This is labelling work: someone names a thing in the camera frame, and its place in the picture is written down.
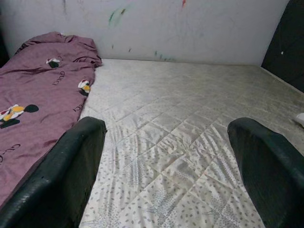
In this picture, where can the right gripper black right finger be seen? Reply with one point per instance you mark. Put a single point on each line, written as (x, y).
(268, 171)

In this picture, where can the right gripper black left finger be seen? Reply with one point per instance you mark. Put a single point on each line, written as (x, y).
(59, 178)

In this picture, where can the white printed pillow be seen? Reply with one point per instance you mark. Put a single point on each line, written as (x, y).
(300, 119)

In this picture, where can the purple cartoon print blanket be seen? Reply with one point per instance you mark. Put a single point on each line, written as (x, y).
(35, 95)

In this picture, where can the white quilted mattress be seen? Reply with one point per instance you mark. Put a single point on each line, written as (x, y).
(178, 118)

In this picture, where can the black tufted headboard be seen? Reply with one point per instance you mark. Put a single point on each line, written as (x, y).
(285, 47)

